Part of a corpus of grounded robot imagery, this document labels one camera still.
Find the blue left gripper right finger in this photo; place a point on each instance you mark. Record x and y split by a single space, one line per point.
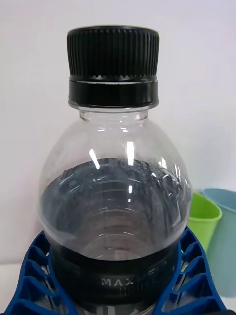
194 275

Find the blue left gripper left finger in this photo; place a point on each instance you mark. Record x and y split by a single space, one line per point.
32 280

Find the clear bottle with black cap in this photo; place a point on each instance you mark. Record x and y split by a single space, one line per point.
113 177

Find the pale blue plastic bin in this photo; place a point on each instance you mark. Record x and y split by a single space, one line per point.
222 236

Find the yellow-green plastic bin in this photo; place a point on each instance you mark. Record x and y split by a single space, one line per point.
202 219

